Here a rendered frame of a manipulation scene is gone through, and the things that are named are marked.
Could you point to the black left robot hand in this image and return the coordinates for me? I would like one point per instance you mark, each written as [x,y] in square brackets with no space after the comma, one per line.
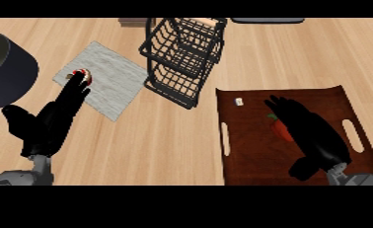
[54,120]

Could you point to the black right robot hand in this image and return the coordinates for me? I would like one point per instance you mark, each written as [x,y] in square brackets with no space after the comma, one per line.
[310,133]

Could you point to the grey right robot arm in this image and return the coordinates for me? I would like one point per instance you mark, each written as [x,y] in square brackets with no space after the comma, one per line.
[349,175]

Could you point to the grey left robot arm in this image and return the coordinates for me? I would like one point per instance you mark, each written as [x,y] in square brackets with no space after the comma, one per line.
[35,172]

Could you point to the red bell pepper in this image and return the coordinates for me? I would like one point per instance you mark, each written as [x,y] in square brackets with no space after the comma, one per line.
[281,130]

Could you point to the dark brown wooden tray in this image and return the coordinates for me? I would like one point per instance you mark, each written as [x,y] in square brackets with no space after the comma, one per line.
[253,139]

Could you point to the red rimmed can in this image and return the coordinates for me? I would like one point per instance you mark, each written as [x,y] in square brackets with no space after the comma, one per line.
[86,74]

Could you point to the dark round pot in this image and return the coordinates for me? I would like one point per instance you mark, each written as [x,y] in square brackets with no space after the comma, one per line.
[15,70]

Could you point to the grey cloth placemat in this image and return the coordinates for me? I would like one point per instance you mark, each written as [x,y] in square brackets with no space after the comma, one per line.
[110,77]

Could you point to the small white label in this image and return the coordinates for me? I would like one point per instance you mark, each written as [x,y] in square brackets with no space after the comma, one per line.
[238,101]

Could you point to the brown wooden block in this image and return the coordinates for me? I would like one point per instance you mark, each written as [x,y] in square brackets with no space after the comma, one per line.
[132,22]

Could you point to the dark grey flat appliance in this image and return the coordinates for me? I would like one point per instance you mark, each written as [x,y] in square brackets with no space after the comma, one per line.
[267,20]

